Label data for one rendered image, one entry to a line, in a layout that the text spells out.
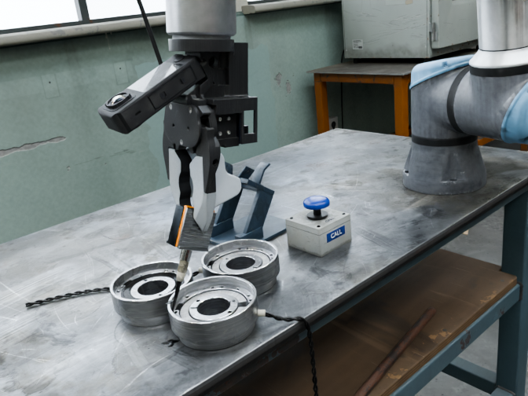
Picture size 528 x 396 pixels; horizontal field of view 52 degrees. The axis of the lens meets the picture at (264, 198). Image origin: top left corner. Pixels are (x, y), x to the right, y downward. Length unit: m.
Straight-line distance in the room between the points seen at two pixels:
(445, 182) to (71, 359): 0.67
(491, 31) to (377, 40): 2.12
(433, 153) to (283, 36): 2.04
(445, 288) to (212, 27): 0.82
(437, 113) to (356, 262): 0.33
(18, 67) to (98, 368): 1.72
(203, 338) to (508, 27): 0.61
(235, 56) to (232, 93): 0.04
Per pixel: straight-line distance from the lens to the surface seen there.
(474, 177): 1.03
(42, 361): 0.69
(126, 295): 0.72
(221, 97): 0.61
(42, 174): 2.31
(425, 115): 1.00
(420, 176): 1.02
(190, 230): 0.62
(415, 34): 2.86
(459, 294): 1.20
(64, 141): 2.32
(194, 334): 0.61
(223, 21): 0.58
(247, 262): 0.76
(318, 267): 0.77
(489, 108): 0.90
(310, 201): 0.80
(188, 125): 0.59
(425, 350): 1.03
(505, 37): 0.89
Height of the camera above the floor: 1.16
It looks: 20 degrees down
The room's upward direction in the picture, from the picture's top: 7 degrees counter-clockwise
